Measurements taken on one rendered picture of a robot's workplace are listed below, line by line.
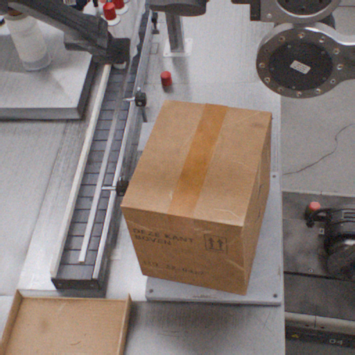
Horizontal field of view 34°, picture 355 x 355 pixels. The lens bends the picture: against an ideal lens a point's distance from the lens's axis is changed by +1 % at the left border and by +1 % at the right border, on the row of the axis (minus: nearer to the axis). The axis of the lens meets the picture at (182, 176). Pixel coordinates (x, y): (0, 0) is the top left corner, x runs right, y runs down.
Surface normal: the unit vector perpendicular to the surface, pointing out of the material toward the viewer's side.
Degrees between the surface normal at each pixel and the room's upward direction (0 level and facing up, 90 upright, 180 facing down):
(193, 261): 90
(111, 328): 0
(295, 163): 0
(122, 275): 0
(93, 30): 81
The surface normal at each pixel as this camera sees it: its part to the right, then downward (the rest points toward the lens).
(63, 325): -0.11, -0.63
